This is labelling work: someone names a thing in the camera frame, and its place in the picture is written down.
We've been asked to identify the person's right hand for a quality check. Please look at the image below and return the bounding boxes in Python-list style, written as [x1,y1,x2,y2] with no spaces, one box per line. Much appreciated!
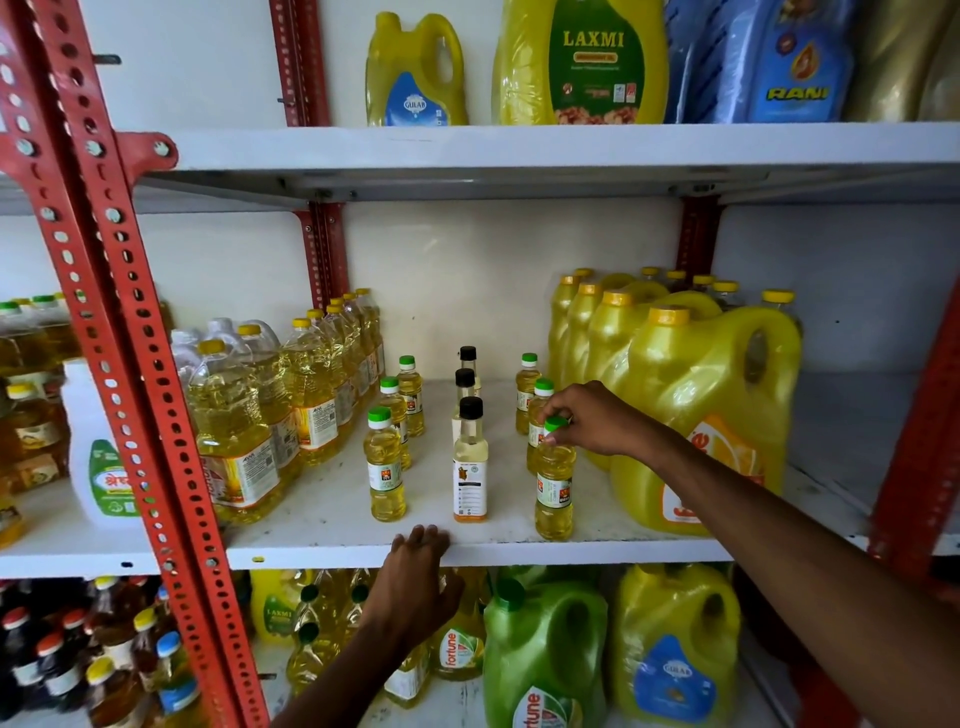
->
[538,381,670,463]

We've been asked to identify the person's left hand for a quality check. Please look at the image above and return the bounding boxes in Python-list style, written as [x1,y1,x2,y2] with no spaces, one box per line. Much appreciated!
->
[362,525,467,652]

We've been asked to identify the small green-capped oil bottle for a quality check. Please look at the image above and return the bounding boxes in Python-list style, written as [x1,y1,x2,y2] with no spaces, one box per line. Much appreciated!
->
[526,378,556,477]
[396,354,426,439]
[534,417,578,543]
[363,406,408,524]
[378,376,413,472]
[515,352,543,437]

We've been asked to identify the person's right forearm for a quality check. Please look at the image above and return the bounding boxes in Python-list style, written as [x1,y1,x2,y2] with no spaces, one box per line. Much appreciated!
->
[651,429,960,728]

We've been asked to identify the person's left forearm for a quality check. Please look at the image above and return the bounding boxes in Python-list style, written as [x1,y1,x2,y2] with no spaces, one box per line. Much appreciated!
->
[270,621,410,728]

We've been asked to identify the clear oil bottle, white label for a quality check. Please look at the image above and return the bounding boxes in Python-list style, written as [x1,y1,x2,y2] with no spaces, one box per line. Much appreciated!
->
[383,643,434,711]

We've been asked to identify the cluster of dark-green-capped oil bottles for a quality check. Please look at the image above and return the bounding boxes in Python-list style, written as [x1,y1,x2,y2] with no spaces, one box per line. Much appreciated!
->
[285,568,378,697]

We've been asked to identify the green oil jug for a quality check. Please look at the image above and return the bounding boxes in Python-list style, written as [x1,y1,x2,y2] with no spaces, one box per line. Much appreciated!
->
[482,576,610,728]

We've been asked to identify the group of yellow oil jugs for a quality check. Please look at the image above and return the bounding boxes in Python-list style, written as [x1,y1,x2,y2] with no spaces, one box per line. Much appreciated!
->
[547,266,804,538]

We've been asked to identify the small yellow jug, green label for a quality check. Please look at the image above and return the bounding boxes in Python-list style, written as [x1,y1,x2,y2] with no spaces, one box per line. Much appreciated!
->
[249,569,313,645]

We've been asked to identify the row of medium oil bottles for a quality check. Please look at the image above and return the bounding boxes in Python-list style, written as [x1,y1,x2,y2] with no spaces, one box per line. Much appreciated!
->
[282,288,388,468]

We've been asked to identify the large yellow-capped clear oil bottle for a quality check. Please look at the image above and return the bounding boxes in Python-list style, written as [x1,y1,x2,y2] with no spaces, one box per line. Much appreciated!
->
[237,322,303,483]
[186,339,285,527]

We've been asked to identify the yellow jug with blue label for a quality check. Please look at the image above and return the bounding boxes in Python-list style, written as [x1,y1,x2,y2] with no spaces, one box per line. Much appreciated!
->
[365,11,471,127]
[609,563,744,728]

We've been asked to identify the white jug with green label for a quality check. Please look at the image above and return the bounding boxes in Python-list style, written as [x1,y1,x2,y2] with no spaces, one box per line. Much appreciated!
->
[60,357,145,528]

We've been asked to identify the group of dark oil bottles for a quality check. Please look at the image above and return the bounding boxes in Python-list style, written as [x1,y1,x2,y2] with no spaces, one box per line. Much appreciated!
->
[0,574,210,728]

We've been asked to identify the big yellow jug, green label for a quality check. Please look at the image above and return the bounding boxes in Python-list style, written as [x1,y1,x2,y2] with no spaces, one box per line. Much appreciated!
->
[492,0,671,126]

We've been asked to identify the yellow-capped amber oil bottle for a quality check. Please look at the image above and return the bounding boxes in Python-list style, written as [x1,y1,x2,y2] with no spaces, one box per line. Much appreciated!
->
[0,382,71,495]

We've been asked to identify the blue oil jug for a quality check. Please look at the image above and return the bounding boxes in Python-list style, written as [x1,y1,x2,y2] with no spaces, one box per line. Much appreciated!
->
[718,0,861,125]
[663,0,755,125]

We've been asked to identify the group of green-capped oil bottles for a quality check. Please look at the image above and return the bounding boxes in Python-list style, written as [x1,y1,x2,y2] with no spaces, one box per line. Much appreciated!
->
[0,294,82,378]

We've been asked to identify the golden oil container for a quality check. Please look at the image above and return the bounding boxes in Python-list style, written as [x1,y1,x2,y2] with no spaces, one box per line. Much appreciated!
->
[846,0,960,123]

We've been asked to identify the red perforated rack post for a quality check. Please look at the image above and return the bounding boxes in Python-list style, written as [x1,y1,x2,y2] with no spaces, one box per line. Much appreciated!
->
[28,0,273,728]
[0,0,243,728]
[268,0,352,312]
[787,279,960,728]
[674,195,726,285]

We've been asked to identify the red corner bracket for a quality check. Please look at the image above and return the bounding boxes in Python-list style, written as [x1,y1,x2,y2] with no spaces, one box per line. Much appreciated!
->
[118,131,180,180]

